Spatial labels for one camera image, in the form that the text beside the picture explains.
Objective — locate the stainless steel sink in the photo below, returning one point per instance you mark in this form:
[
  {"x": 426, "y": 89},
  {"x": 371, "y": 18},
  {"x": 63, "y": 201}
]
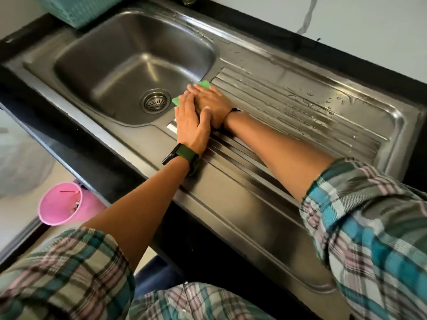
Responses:
[{"x": 116, "y": 63}]

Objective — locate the metal sink drain flange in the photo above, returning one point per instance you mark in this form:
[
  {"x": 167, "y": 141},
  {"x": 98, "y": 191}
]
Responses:
[{"x": 142, "y": 104}]

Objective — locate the person's left forearm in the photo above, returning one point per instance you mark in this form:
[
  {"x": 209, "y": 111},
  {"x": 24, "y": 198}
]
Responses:
[{"x": 140, "y": 213}]

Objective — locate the plaid shirt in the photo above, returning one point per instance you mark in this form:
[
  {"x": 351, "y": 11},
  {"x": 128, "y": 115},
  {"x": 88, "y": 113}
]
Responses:
[{"x": 367, "y": 236}]

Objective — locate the pink plastic bucket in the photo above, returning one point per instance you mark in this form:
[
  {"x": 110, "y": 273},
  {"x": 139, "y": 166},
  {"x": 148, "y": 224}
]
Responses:
[{"x": 60, "y": 206}]

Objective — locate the person's left hand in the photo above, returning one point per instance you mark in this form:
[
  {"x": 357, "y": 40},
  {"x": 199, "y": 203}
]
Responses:
[{"x": 191, "y": 129}]

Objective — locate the person's right hand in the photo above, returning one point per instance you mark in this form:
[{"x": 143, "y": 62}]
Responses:
[{"x": 217, "y": 103}]

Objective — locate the teal plastic basket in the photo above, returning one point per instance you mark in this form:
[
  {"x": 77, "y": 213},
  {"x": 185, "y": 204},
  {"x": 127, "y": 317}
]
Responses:
[{"x": 76, "y": 9}]

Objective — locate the person's right forearm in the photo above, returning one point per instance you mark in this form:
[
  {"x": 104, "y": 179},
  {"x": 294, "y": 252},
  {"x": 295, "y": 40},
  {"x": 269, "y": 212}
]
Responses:
[{"x": 280, "y": 153}]

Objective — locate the metal sink strainer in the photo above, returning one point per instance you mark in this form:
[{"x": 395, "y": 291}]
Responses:
[{"x": 155, "y": 102}]

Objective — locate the green cleaning cloth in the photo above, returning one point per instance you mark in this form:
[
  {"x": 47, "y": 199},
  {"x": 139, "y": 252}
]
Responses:
[{"x": 204, "y": 84}]

